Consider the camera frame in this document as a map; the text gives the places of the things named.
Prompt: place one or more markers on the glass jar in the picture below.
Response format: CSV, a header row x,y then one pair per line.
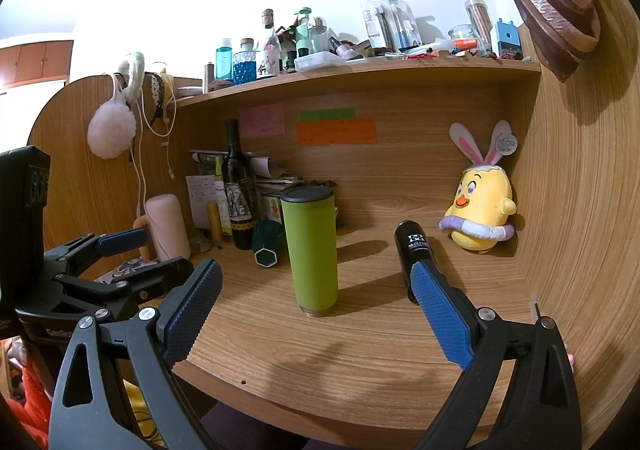
x,y
462,33

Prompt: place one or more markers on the dark green hexagonal box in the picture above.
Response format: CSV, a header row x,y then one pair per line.
x,y
267,247

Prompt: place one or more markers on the pink sticky note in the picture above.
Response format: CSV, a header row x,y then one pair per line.
x,y
261,121

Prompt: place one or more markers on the white fluffy earmuffs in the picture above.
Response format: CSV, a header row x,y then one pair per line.
x,y
111,130

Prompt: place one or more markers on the floral patterned box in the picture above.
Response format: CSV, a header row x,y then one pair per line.
x,y
120,271

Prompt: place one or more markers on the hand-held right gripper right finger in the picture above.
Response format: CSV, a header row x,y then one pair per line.
x,y
442,315

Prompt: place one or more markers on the blue bead glass bottle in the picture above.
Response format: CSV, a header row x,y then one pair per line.
x,y
244,63

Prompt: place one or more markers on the spotted headband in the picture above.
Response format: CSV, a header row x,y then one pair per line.
x,y
157,95

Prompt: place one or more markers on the yellow chick plush toy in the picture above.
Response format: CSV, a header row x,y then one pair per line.
x,y
482,205

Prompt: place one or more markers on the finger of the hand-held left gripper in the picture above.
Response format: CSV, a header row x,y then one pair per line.
x,y
145,282
120,242

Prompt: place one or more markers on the wooden desk shelf unit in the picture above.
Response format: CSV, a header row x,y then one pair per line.
x,y
400,170

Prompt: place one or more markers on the wooden wall cabinet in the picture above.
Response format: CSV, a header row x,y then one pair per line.
x,y
35,63

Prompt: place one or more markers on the white handwritten paper note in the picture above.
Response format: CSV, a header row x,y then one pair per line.
x,y
199,200

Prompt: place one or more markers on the clear tube of brown sticks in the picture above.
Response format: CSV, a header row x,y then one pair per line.
x,y
479,25

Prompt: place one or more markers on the yellow tube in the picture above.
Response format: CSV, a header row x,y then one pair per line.
x,y
215,222

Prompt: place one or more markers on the brown fabric bag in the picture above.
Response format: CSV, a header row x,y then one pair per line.
x,y
555,5

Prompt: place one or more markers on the yellow cloth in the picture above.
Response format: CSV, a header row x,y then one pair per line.
x,y
145,415

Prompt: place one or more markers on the white plastic box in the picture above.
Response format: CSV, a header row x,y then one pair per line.
x,y
320,62

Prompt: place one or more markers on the stack of magazines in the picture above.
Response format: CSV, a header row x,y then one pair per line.
x,y
272,180

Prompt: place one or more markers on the green sticky note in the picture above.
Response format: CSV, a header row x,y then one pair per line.
x,y
327,114

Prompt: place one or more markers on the toothbrush blister pack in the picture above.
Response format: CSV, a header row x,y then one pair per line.
x,y
374,20
402,25

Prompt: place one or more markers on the brown cylinder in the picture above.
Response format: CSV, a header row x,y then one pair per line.
x,y
209,78

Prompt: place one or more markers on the small black bottle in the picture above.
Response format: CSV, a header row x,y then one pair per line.
x,y
407,242

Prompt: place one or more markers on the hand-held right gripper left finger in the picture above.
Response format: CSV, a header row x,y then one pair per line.
x,y
197,310

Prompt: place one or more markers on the tall labelled glass bottle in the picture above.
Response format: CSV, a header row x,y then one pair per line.
x,y
268,55

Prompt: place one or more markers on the dark wine bottle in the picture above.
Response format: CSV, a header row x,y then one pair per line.
x,y
239,195

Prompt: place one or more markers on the orange sticky note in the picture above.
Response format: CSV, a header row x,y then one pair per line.
x,y
335,132

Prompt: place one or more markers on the teal liquid bottle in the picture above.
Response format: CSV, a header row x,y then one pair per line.
x,y
224,61

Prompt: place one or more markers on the orange cloth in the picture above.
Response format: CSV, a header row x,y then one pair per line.
x,y
32,390

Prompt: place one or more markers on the pink cylindrical humidifier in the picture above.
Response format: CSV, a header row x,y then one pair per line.
x,y
167,225

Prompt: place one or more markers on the blue box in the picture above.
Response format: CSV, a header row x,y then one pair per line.
x,y
509,40

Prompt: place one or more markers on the green pump bottle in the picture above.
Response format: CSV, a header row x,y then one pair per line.
x,y
303,33

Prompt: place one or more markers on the green cup with black lid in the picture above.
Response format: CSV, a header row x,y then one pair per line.
x,y
311,255

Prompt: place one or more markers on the clear plastic bottle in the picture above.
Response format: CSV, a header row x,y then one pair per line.
x,y
318,35

